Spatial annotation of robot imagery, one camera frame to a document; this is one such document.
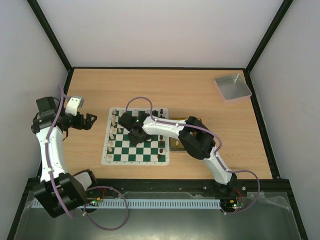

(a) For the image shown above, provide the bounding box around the silver square metal tin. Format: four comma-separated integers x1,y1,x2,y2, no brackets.
213,73,252,105

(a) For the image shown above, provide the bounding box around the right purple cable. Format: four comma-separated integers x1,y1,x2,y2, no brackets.
125,96,261,216

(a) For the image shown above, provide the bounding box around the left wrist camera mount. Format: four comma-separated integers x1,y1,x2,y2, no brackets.
65,96,85,116

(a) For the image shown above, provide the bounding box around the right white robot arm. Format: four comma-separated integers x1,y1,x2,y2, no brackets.
118,112,237,196

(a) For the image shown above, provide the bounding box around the white slotted cable duct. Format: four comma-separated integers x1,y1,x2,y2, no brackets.
32,198,221,209

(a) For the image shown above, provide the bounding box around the green white chess board mat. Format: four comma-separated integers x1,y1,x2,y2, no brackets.
101,107,170,166

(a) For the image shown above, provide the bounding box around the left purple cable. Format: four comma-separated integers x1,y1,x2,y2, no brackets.
45,83,130,231

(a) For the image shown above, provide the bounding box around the black aluminium frame rail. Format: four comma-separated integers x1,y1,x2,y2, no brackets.
24,177,293,198

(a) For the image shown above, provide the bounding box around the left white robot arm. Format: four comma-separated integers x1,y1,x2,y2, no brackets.
31,96,97,218

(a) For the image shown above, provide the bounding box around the purple cable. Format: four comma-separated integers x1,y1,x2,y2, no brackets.
125,96,261,216
45,83,130,231

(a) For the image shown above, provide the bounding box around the gold metal tin tray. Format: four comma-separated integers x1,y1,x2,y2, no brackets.
168,117,191,153

